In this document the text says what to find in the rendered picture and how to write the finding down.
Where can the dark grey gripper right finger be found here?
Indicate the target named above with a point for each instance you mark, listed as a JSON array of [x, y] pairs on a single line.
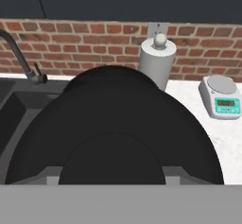
[[176, 173]]

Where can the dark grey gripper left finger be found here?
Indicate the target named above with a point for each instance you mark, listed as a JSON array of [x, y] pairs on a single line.
[[47, 173]]

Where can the dark grey sink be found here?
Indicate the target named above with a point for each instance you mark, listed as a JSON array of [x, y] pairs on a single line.
[[19, 108]]

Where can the white kitchen scale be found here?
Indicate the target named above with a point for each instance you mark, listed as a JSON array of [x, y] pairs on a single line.
[[220, 97]]

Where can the white paper towel roll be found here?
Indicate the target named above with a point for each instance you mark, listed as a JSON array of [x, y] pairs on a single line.
[[156, 65]]

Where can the grey curved sink tap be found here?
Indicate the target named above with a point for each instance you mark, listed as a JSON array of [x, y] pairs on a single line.
[[19, 56]]

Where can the white paper towel holder knob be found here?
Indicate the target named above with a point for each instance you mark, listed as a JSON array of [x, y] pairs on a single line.
[[160, 41]]

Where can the grey wall socket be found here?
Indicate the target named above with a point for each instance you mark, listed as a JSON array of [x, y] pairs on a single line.
[[154, 28]]

